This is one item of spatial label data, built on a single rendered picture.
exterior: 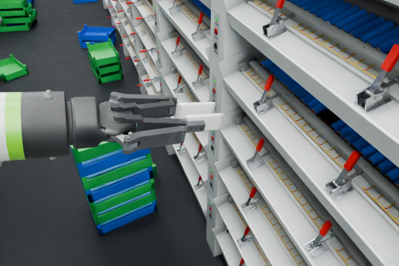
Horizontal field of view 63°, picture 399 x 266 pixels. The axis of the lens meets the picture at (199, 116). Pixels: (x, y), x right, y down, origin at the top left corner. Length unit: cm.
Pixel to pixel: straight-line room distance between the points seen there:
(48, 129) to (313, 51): 45
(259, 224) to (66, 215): 110
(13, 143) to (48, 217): 142
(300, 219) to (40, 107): 60
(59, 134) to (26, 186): 161
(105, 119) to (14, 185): 164
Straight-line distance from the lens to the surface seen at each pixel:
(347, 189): 65
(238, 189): 110
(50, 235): 180
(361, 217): 62
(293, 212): 83
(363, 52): 58
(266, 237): 101
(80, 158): 135
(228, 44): 88
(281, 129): 74
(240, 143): 98
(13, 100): 48
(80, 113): 47
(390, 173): 65
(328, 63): 60
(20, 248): 182
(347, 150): 67
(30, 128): 46
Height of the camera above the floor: 139
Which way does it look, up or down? 37 degrees down
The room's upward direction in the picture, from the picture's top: straight up
